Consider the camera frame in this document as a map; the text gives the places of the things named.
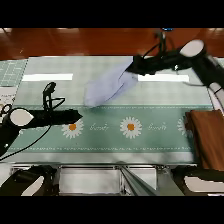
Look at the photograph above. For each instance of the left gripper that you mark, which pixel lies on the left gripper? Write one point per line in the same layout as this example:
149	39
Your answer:
66	116

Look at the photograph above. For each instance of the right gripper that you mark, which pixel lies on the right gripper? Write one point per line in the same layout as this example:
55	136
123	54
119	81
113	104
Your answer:
143	66

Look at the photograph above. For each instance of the light blue shirt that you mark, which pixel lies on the light blue shirt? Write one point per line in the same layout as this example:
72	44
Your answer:
106	85

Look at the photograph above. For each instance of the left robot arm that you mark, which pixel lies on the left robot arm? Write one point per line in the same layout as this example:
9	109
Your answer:
16	120

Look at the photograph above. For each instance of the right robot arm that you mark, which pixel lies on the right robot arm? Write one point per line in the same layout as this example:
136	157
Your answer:
200	61

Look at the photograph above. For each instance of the brown garment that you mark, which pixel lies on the brown garment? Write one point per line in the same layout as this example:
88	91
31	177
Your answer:
207	141

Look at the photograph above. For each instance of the silver frame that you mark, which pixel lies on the silver frame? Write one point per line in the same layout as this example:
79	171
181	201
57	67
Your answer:
110	180

